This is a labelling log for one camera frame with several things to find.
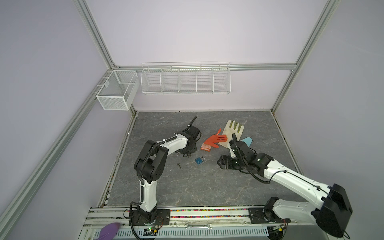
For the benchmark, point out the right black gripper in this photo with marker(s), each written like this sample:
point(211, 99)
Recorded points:
point(228, 165)

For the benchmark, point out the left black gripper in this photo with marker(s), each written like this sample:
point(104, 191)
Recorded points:
point(194, 149)

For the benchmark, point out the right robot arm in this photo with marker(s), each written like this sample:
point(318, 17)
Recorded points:
point(326, 206)

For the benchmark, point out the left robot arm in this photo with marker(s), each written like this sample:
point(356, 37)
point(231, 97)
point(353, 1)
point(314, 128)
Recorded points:
point(152, 159)

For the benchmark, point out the teal garden trowel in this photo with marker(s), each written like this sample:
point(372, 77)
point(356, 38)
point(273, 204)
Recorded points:
point(248, 141)

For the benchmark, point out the red rubber glove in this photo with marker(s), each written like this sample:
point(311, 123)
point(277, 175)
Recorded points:
point(212, 141)

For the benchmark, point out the blue padlock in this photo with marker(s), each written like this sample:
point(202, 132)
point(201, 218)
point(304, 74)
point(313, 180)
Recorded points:
point(200, 160)

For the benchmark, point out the beige cloth glove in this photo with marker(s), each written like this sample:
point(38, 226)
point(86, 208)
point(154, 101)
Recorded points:
point(232, 127)

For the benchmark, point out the white mesh box basket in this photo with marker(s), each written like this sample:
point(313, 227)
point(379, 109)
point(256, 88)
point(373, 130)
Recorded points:
point(119, 90)

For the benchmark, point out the silver wrench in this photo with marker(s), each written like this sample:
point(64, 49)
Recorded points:
point(190, 226)

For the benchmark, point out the purple cloth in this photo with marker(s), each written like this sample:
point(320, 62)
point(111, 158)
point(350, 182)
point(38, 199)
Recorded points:
point(109, 231)

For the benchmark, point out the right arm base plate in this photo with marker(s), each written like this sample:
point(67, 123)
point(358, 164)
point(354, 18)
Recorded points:
point(262, 216)

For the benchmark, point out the white wire shelf basket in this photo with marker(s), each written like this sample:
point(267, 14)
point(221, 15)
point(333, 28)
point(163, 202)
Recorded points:
point(176, 78)

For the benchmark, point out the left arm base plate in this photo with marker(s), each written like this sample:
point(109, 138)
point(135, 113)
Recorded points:
point(155, 217)

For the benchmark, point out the white slotted cable duct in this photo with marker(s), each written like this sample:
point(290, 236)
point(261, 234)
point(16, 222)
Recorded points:
point(218, 232)

